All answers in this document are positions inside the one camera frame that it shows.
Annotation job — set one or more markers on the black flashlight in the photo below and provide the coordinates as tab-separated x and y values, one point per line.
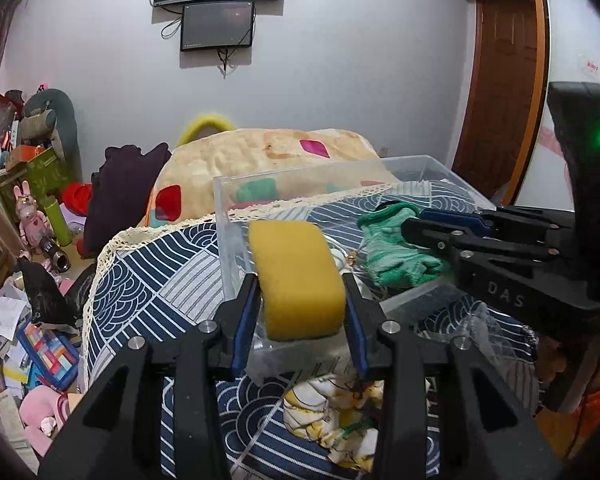
54	255

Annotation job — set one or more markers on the pink rabbit figure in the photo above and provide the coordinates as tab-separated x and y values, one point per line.
30	217

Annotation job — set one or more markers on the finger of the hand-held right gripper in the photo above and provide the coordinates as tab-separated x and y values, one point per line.
432	240
450	220

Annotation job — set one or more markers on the yellow sponge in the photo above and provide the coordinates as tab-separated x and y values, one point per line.
295	282

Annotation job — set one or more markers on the clear plastic box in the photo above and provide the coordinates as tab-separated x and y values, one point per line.
300	210

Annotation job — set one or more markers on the colourful striped box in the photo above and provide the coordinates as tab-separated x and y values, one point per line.
47	350

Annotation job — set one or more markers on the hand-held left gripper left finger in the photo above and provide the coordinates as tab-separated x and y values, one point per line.
244	320

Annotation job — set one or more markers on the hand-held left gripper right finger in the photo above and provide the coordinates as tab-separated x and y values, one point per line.
355	332

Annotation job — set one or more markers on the clear plastic bag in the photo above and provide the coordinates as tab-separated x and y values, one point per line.
485	332

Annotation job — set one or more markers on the person's right hand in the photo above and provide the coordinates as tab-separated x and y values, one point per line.
550	360

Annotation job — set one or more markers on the green knit glove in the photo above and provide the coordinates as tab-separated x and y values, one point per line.
395	255

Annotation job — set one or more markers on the brown wooden door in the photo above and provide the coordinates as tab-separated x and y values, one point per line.
505	85

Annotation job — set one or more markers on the small white cloth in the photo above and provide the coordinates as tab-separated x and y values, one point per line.
337	260

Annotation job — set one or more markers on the small black wall monitor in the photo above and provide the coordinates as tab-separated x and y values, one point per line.
217	25

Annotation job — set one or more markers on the dark purple garment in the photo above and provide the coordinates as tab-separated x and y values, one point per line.
117	195

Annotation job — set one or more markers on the yellow white patterned cloth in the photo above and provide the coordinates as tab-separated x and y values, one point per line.
332	412

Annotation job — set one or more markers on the green bottle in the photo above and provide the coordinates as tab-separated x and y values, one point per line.
57	220

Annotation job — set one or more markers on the green cardboard box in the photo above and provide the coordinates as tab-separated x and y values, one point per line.
37	172

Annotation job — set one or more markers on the grey plush toy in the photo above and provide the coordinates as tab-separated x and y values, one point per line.
50	120

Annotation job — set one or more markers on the cream blanket with coloured diamonds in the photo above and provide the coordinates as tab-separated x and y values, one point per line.
250	165

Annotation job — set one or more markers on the pink plush toy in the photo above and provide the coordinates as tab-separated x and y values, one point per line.
45	407

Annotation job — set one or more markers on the blue wave pattern tablecloth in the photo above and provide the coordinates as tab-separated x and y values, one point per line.
180	280

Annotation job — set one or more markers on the red cloth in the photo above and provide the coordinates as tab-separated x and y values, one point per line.
77	200

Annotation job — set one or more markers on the black plastic bag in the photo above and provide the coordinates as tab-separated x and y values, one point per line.
45	295

